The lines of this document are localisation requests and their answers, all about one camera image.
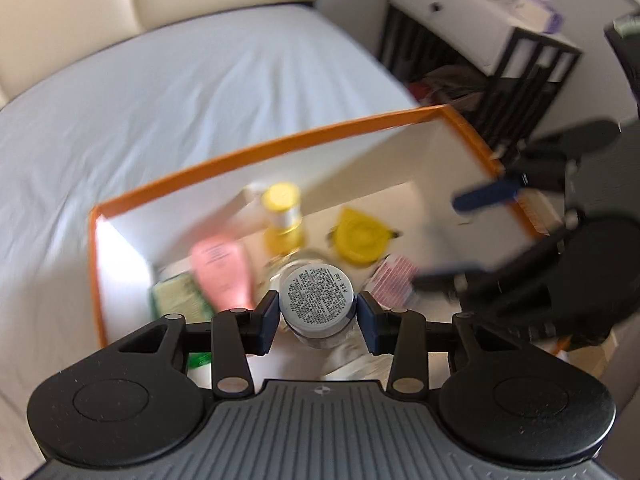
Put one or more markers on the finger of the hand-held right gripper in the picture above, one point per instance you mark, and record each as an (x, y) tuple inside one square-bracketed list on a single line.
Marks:
[(440, 277), (487, 192)]

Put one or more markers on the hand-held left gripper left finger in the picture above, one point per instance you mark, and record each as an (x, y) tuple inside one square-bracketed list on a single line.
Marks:
[(269, 320)]

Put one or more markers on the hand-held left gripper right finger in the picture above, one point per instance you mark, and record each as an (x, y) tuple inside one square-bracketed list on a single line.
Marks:
[(366, 321)]

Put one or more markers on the clear jar with white lid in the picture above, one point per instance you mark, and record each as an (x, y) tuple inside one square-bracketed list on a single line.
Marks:
[(317, 295)]

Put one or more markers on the orange cardboard box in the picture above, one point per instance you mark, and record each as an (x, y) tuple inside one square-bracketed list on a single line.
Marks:
[(380, 165)]

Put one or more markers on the pink patterned packet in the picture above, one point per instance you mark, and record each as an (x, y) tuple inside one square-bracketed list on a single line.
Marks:
[(395, 277)]

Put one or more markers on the pink bottle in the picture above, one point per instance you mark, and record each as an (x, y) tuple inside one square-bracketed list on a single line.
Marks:
[(222, 272)]

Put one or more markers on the yellow round tape measure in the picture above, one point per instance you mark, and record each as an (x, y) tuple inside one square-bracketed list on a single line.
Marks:
[(360, 237)]

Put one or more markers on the green translucent container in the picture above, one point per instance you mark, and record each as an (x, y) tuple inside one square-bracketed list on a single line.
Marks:
[(175, 295)]

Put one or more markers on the yellow capped bottle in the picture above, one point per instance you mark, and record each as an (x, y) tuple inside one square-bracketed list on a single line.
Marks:
[(284, 215)]

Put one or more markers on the white tube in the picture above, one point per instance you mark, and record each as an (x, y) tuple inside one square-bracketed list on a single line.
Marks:
[(247, 210)]

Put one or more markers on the clutter under nightstand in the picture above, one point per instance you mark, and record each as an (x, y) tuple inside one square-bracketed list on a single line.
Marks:
[(450, 85)]

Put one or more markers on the white and black nightstand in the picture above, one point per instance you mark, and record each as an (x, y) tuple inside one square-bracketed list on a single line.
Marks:
[(465, 15)]

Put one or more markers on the white and purple box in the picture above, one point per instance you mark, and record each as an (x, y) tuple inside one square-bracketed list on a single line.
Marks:
[(540, 10)]

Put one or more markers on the bed with white sheet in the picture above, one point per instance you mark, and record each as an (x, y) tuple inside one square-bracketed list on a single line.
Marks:
[(150, 110)]

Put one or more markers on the cream padded headboard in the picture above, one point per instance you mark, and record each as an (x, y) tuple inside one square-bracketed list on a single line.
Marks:
[(100, 0)]

